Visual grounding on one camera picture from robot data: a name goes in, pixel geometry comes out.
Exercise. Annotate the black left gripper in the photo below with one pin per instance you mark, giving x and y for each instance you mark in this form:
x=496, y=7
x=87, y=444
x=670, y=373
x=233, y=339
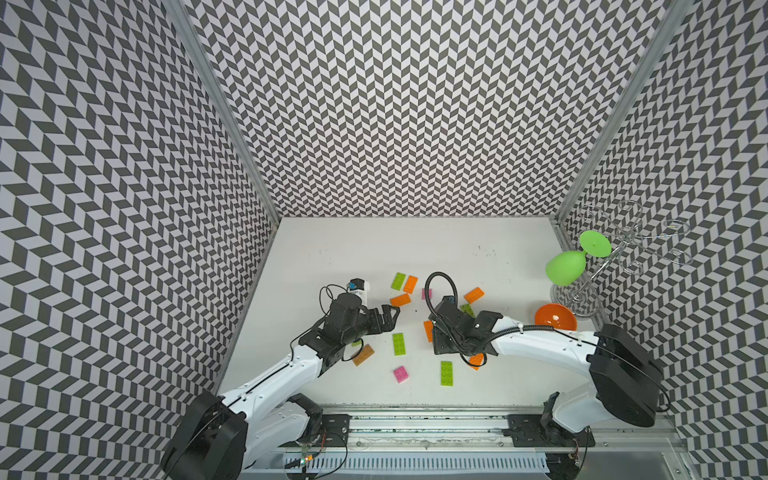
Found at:
x=389, y=322

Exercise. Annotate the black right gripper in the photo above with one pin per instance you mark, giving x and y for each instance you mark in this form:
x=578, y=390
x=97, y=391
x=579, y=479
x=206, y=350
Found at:
x=439, y=345

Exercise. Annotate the orange lego plate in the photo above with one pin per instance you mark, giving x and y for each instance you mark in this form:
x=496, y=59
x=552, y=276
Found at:
x=428, y=328
x=474, y=295
x=477, y=361
x=401, y=300
x=410, y=284

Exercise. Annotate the green lego plate front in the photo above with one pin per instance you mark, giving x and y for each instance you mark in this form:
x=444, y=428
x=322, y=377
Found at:
x=446, y=374

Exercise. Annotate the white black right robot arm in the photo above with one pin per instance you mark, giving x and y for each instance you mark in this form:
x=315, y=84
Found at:
x=623, y=381

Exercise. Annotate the green lego plate under arm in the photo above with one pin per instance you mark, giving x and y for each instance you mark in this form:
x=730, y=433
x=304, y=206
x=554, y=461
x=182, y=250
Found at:
x=467, y=309

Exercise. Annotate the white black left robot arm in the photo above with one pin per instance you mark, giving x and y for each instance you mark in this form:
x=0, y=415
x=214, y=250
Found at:
x=220, y=435

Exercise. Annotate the green lego plate middle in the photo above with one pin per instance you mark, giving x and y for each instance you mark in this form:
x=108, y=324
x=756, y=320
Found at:
x=399, y=346

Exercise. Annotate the brown lego plate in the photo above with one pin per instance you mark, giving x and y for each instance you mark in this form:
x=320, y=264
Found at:
x=365, y=353

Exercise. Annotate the lime green lego plate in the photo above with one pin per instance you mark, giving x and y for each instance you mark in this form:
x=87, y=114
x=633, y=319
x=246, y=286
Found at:
x=398, y=281

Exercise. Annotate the pink lego brick front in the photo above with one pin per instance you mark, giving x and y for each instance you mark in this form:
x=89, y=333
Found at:
x=401, y=374

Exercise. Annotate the orange plastic bowl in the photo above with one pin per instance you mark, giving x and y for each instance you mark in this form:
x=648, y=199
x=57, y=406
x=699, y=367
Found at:
x=557, y=316

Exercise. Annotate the green plastic wine glass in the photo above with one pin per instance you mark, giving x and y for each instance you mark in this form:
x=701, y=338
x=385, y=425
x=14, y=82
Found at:
x=568, y=266

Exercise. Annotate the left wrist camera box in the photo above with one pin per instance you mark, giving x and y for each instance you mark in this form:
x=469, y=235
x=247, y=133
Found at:
x=359, y=288

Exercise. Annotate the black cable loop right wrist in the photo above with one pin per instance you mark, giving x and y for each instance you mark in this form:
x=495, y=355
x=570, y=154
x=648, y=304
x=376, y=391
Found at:
x=441, y=291

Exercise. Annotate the wire glass rack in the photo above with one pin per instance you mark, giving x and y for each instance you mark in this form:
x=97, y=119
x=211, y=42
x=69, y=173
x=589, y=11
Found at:
x=629, y=248

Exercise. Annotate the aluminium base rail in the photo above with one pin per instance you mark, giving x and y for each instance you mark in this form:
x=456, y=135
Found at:
x=478, y=443

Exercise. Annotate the aluminium corner post left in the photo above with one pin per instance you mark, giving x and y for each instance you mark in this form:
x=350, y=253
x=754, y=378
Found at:
x=188, y=37

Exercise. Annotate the aluminium corner post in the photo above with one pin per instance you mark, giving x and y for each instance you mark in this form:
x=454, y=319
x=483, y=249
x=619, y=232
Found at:
x=673, y=18
x=188, y=37

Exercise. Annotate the aluminium corner post right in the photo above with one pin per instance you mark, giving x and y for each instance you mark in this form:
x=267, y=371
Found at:
x=673, y=18

